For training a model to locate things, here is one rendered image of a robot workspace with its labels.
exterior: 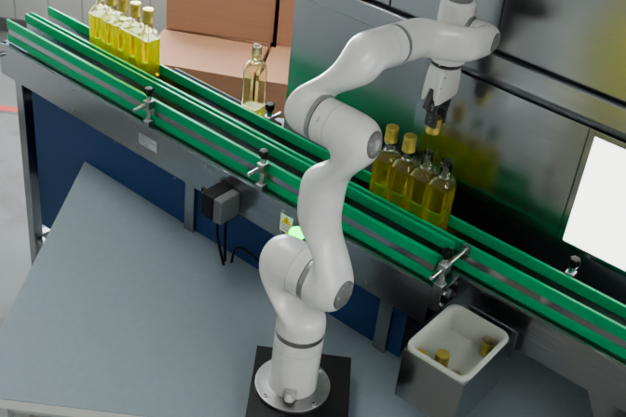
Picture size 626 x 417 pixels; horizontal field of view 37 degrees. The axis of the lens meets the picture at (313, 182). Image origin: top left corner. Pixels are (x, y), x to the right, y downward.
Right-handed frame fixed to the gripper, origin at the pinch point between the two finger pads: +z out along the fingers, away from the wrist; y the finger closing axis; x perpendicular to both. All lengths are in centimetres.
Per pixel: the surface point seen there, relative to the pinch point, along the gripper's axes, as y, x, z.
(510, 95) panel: -11.8, 12.9, -7.3
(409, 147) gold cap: 1.8, -4.9, 10.6
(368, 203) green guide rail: 6.6, -11.5, 29.4
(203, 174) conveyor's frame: 16, -64, 42
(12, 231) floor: 2, -190, 141
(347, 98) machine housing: -14.5, -37.0, 15.8
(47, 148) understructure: 15, -142, 71
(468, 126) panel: -11.8, 3.3, 5.8
